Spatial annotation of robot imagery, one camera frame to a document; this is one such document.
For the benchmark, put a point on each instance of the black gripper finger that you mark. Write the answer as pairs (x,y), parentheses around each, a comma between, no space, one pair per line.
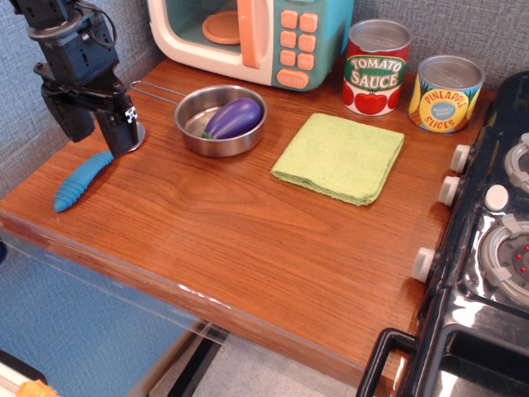
(75,121)
(117,119)

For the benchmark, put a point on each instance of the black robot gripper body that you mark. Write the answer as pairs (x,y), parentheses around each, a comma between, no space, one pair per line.
(79,46)

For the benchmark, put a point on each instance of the green cloth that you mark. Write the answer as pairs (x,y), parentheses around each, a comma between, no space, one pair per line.
(339,158)

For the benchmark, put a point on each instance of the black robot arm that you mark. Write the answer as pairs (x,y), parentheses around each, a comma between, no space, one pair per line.
(79,84)

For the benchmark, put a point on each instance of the small steel pot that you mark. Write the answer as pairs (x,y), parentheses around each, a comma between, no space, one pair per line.
(193,111)

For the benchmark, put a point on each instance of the purple toy eggplant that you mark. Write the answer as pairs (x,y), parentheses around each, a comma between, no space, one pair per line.
(234,119)

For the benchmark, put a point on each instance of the orange plate in microwave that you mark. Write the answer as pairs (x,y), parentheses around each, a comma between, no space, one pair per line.
(222,28)

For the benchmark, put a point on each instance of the toy microwave oven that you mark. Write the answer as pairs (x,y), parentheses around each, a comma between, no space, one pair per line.
(283,44)

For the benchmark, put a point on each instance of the clear acrylic table guard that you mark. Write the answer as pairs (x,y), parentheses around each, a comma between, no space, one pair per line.
(181,296)

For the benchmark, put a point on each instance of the tomato sauce can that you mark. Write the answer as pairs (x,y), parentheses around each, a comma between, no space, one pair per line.
(376,60)

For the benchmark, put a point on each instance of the pineapple slices can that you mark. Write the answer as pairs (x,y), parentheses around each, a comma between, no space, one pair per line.
(445,93)

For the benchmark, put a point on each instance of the white stove knob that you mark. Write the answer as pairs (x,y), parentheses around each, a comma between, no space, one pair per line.
(448,190)
(459,158)
(422,264)

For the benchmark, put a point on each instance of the black toy stove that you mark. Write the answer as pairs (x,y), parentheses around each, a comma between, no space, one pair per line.
(473,319)

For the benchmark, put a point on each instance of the blue handled metal spoon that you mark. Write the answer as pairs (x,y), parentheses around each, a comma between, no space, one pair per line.
(77,183)

